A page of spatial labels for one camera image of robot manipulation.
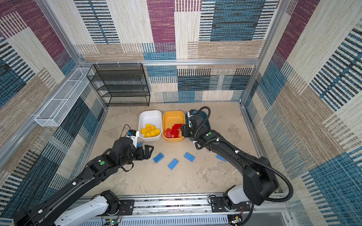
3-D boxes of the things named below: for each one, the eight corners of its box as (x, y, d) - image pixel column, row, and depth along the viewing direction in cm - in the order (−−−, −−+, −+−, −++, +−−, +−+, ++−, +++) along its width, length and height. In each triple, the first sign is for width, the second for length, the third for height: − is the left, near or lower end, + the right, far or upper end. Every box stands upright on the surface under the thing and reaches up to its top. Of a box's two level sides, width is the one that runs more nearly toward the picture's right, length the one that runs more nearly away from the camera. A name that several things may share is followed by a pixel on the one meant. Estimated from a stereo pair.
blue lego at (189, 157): (183, 157, 93) (183, 155, 91) (186, 153, 95) (186, 151, 93) (192, 162, 91) (193, 161, 89) (195, 158, 92) (195, 157, 91)
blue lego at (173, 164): (168, 167, 89) (167, 165, 88) (175, 159, 92) (174, 157, 91) (171, 170, 88) (171, 169, 86) (178, 162, 91) (178, 161, 89)
